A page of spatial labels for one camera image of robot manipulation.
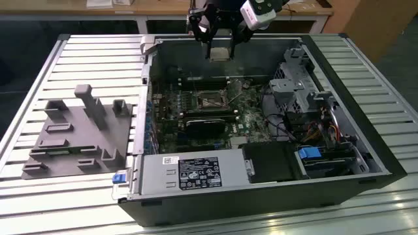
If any coloured wire bundle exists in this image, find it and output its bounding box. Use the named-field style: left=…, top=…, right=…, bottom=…
left=302, top=122, right=342, bottom=149

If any black cable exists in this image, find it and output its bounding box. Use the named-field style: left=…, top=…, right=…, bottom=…
left=264, top=113, right=298, bottom=144

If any CPU socket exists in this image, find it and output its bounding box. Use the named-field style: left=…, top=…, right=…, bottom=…
left=195, top=90, right=230, bottom=111

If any silver metal drive cage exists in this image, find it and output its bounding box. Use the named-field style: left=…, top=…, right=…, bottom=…
left=268, top=47, right=330, bottom=114

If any silver square CPU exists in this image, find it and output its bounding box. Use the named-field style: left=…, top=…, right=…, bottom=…
left=208, top=47, right=231, bottom=63

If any wooden desk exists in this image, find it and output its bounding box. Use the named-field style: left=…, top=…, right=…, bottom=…
left=0, top=0, right=334, bottom=35

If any hard disk in blue carrier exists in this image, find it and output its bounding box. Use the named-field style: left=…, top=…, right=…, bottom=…
left=295, top=146, right=358, bottom=179

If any grey parts rack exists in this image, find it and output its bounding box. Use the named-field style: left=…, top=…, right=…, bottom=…
left=20, top=84, right=136, bottom=181

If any silver power supply unit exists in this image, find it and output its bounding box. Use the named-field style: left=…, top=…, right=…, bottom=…
left=140, top=148, right=255, bottom=200

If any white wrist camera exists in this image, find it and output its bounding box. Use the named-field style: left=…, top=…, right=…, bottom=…
left=239, top=0, right=276, bottom=31

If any black open PC case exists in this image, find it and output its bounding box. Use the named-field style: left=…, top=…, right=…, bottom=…
left=118, top=33, right=409, bottom=228

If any wooden cabinet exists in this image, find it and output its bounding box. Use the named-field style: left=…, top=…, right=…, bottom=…
left=322, top=0, right=418, bottom=64

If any black plastic bay cover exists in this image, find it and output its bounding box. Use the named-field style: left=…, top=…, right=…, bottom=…
left=243, top=142, right=304, bottom=184

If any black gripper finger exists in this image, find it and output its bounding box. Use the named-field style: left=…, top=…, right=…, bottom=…
left=187, top=7, right=216, bottom=60
left=230, top=19, right=252, bottom=60

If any green motherboard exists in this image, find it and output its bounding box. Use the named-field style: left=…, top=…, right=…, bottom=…
left=150, top=75, right=274, bottom=154

